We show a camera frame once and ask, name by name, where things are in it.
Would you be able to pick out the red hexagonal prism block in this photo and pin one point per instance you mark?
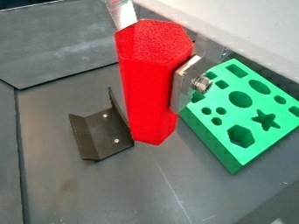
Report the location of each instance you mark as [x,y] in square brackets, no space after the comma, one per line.
[150,48]

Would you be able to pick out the black curved holder bracket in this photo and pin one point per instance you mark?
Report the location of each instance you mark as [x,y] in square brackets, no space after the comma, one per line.
[101,134]

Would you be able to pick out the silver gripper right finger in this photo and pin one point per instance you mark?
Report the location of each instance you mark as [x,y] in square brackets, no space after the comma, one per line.
[189,75]

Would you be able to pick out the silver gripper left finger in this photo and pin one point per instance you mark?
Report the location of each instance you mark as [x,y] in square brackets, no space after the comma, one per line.
[121,11]

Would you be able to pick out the green shape sorter board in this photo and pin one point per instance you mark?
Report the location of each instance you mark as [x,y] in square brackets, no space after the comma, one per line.
[243,115]

